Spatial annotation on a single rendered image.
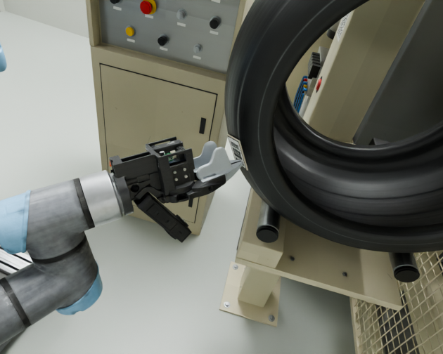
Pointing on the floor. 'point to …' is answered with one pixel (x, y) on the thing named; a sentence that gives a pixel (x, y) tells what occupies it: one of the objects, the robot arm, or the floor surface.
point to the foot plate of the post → (249, 310)
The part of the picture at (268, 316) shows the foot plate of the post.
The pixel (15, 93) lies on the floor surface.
